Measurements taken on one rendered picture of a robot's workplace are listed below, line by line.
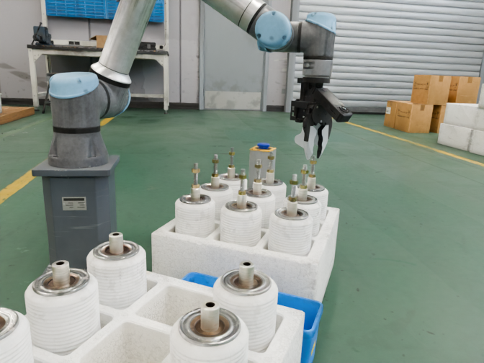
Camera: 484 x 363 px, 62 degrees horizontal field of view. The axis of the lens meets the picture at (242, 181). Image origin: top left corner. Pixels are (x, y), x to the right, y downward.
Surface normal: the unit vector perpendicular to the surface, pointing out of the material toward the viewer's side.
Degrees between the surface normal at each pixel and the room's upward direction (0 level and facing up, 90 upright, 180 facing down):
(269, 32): 90
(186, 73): 90
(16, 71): 90
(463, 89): 90
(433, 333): 0
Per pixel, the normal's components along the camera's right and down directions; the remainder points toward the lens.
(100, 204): 0.81, 0.18
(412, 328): 0.04, -0.96
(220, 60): 0.15, 0.26
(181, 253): -0.34, 0.23
